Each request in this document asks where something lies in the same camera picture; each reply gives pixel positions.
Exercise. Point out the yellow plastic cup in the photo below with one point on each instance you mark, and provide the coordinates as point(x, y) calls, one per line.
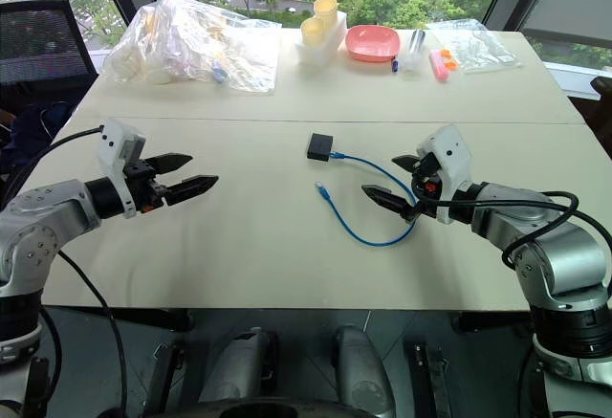
point(313, 33)
point(326, 10)

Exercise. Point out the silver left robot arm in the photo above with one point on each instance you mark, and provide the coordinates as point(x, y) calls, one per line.
point(45, 219)

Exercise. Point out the small black adapter box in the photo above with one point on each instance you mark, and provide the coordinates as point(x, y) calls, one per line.
point(319, 147)

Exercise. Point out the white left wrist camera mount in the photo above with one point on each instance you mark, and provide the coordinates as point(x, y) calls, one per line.
point(114, 145)

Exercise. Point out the white plastic cup holder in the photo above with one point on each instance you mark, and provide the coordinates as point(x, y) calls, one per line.
point(330, 42)

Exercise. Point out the small clear plastic bag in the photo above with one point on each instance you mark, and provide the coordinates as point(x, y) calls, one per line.
point(483, 47)

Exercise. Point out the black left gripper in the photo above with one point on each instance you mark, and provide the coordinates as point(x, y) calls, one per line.
point(143, 183)

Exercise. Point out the shiny metal cylinder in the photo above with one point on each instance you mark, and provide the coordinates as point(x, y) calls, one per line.
point(417, 40)

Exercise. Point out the grey rounded robot leg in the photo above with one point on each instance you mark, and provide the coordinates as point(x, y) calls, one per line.
point(361, 370)
point(239, 365)

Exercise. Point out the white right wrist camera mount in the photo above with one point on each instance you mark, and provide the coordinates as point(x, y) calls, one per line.
point(452, 160)

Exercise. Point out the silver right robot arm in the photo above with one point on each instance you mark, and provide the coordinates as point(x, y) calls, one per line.
point(550, 241)

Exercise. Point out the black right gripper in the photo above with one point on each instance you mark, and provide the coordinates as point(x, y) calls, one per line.
point(425, 174)

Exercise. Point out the black mesh office chair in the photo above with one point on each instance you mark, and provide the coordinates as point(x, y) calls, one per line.
point(38, 40)

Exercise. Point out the dark blue bag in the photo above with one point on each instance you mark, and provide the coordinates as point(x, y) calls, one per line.
point(33, 126)

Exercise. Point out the orange pink marker items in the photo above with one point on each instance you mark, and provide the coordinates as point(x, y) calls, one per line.
point(438, 66)

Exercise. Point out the clear plastic cup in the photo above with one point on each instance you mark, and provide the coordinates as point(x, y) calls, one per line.
point(409, 61)

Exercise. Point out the small orange item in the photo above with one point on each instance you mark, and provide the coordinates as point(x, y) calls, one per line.
point(449, 59)

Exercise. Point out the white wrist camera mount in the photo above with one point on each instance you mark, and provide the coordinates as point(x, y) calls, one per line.
point(452, 160)
point(114, 145)

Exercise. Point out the large clear plastic bag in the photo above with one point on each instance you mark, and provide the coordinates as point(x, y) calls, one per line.
point(191, 45)

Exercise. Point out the pink plastic plate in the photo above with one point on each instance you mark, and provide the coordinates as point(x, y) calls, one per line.
point(373, 42)

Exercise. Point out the black table leg bracket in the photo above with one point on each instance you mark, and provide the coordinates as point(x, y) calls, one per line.
point(430, 377)
point(165, 375)

